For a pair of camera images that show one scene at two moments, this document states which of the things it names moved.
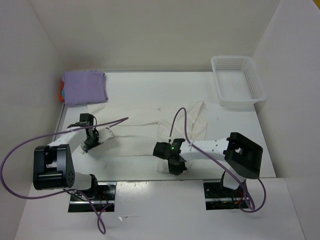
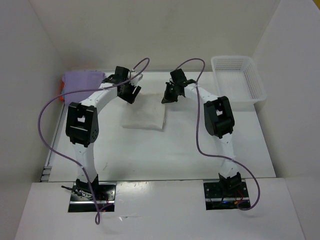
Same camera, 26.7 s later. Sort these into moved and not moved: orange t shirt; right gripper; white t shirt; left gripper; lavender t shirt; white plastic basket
Moved: left gripper; white t shirt; right gripper
Not moved: orange t shirt; lavender t shirt; white plastic basket
